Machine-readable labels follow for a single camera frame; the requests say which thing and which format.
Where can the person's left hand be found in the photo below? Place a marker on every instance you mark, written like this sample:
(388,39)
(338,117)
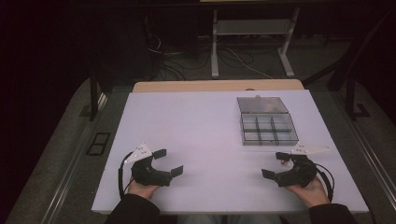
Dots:
(141,188)

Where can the metal floor rail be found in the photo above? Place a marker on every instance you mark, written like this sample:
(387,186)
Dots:
(372,158)
(67,174)

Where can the light wooden table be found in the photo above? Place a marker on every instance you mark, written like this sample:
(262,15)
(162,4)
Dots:
(218,85)

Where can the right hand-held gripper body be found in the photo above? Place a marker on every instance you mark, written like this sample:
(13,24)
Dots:
(299,174)

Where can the person's right hand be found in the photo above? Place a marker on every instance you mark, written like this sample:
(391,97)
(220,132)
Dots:
(311,193)

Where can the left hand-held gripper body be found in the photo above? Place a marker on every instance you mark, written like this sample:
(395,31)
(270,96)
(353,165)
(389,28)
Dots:
(146,174)

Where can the black stand leg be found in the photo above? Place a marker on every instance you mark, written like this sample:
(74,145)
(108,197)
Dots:
(350,93)
(93,96)

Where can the white metal stand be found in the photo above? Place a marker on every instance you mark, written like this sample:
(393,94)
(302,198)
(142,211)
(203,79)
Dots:
(214,46)

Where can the clear plastic compartment box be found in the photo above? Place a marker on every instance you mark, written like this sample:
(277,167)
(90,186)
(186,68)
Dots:
(267,123)

